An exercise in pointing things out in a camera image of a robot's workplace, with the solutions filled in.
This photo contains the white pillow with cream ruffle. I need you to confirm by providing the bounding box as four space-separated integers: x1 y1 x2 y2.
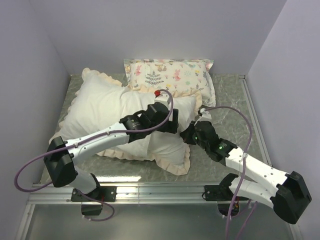
54 68 191 176

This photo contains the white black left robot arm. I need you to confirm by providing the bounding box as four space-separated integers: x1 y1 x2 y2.
44 102 179 201

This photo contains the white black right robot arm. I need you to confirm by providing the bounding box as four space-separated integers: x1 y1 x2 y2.
180 121 312 224

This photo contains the animal print patterned pillow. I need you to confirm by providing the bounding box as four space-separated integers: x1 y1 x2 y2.
123 59 216 107

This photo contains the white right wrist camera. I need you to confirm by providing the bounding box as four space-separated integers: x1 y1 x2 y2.
197 108 212 123

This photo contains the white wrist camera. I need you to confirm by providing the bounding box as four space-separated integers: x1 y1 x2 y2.
154 90 172 108
197 108 212 123

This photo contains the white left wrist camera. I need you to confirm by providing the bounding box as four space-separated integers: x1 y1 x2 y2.
154 90 172 108

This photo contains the aluminium right side rail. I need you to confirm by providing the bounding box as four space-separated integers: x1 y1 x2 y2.
239 74 273 167

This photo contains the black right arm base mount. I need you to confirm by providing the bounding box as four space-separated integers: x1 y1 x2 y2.
201 185 251 219

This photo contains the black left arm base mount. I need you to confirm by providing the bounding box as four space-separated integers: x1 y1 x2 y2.
70 186 117 222

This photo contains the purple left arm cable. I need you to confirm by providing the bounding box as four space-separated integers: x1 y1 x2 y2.
13 89 175 222

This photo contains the aluminium front rail frame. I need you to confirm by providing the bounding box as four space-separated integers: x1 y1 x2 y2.
16 182 302 240

